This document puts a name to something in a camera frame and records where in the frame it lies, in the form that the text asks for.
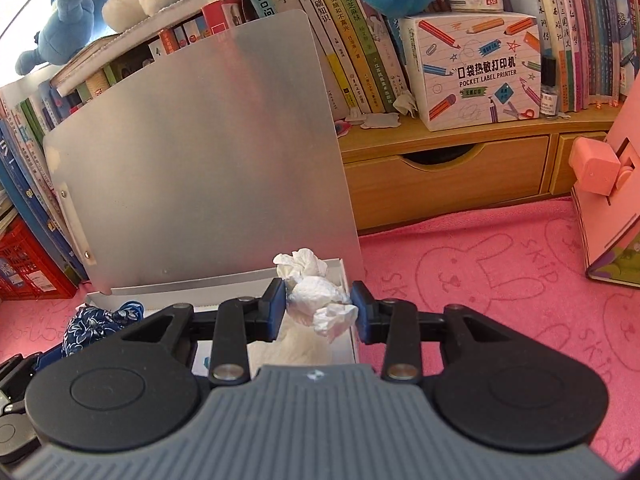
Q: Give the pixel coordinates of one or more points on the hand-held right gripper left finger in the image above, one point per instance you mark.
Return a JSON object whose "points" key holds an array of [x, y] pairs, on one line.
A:
{"points": [[276, 310]]}

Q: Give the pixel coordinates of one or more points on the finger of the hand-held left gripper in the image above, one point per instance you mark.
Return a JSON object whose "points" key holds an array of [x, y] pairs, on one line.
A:
{"points": [[17, 375]]}

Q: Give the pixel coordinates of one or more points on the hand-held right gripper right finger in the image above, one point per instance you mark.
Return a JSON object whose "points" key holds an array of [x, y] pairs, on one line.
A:
{"points": [[361, 312]]}

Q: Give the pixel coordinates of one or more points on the white tissue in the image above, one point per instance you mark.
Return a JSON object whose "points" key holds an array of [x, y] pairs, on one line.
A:
{"points": [[315, 295]]}

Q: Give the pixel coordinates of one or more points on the white plush toy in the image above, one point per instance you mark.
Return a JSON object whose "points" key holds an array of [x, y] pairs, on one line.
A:
{"points": [[300, 355]]}

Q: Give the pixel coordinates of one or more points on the grey file box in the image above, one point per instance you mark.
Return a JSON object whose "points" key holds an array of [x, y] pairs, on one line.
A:
{"points": [[200, 160]]}

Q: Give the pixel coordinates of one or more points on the red plastic basket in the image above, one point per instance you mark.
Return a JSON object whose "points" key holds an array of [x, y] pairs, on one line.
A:
{"points": [[25, 270]]}

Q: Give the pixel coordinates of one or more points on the pink rabbit-print mat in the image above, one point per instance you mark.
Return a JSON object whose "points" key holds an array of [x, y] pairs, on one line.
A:
{"points": [[475, 270]]}

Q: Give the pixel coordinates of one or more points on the wooden drawer shelf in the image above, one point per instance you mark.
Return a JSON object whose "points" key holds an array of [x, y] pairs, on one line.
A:
{"points": [[450, 180]]}

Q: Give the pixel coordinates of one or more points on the small pink piece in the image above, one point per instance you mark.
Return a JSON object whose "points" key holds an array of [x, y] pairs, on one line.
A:
{"points": [[342, 128]]}

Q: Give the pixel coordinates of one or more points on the row of blue-spined books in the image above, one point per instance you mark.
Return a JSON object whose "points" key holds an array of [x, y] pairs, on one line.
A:
{"points": [[25, 185]]}

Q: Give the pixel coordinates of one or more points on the white shell-shaped piece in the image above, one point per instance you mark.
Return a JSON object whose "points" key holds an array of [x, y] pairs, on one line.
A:
{"points": [[377, 120]]}

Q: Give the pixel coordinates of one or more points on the small crumpled tissue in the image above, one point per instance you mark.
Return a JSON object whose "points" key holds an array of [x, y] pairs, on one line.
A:
{"points": [[405, 105]]}

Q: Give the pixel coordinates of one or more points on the pencil-print cardboard box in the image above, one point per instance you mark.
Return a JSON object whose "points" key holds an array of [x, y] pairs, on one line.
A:
{"points": [[475, 70]]}

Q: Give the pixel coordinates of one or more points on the pink triangular toy house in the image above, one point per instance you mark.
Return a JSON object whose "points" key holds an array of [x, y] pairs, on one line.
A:
{"points": [[615, 220]]}

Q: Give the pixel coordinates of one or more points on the row of colourful upright books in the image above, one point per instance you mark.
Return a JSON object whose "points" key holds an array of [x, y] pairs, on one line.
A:
{"points": [[340, 35]]}

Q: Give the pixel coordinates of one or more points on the small glass bottle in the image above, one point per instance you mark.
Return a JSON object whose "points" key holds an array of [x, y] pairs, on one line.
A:
{"points": [[550, 90]]}

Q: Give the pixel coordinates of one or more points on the stack of flat-lying books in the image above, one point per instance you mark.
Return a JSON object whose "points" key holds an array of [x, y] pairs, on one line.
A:
{"points": [[85, 57]]}

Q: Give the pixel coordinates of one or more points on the blue dinosaur plush toy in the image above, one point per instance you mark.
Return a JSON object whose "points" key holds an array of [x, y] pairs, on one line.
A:
{"points": [[65, 30]]}

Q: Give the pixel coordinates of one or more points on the row of thin children's books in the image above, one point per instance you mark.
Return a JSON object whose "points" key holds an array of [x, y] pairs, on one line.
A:
{"points": [[585, 35]]}

